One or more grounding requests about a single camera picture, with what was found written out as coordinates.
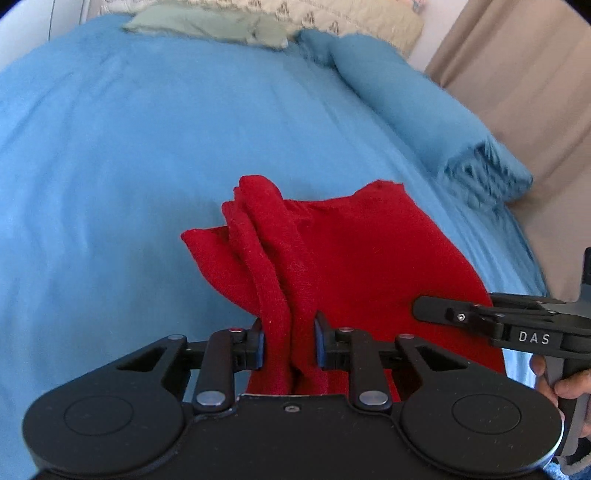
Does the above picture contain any green pillow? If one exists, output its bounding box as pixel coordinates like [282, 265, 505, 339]
[122, 3, 288, 50]

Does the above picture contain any white wardrobe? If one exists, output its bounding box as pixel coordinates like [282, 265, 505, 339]
[1, 0, 92, 69]

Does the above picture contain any blue bed sheet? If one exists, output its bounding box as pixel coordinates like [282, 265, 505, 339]
[1, 15, 547, 479]

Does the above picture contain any red knit garment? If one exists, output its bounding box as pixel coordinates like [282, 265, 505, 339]
[181, 176, 505, 395]

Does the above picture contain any beige quilted headboard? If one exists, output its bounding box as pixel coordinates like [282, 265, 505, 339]
[99, 1, 424, 56]

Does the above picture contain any beige curtain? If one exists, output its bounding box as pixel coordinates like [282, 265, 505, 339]
[427, 0, 590, 301]

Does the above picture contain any person's right hand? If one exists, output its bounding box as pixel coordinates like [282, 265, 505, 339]
[530, 355, 591, 419]

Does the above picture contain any rolled blue blanket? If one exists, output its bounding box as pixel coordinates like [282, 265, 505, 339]
[297, 30, 533, 210]

